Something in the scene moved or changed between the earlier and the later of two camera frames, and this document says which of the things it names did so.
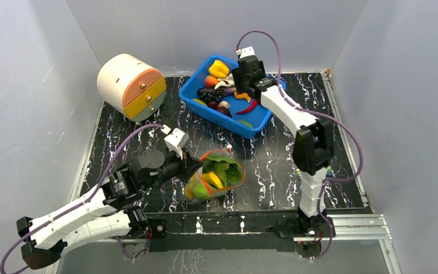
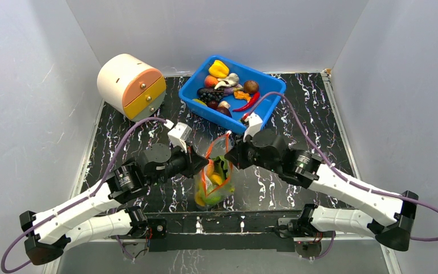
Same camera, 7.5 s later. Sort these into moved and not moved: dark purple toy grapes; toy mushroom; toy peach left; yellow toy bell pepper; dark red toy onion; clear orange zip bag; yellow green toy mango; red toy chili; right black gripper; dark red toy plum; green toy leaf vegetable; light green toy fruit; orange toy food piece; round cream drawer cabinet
Moved: light green toy fruit; clear orange zip bag; right black gripper; red toy chili; green toy leaf vegetable
Not moved: orange toy food piece; round cream drawer cabinet; dark purple toy grapes; yellow green toy mango; toy peach left; dark red toy onion; toy mushroom; yellow toy bell pepper; dark red toy plum
